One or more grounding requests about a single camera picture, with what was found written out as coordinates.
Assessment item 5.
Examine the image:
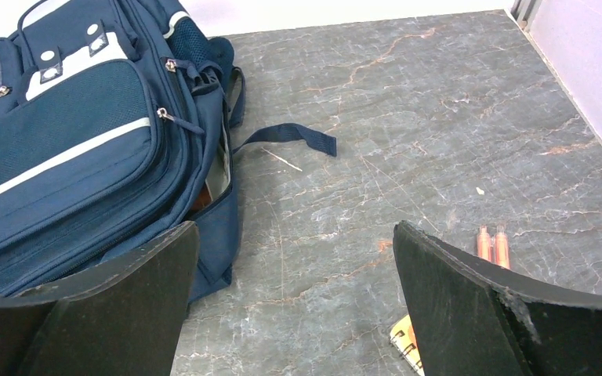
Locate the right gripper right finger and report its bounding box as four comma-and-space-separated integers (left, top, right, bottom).
393, 221, 602, 375

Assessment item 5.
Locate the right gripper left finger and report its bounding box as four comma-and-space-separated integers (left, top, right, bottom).
0, 222, 199, 375

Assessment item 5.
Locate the navy blue student backpack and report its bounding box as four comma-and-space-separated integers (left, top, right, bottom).
0, 0, 339, 305

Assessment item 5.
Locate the orange spiral notepad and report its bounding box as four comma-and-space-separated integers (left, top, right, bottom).
389, 315, 425, 376

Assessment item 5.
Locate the red pencil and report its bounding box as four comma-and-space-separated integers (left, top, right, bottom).
477, 225, 510, 269

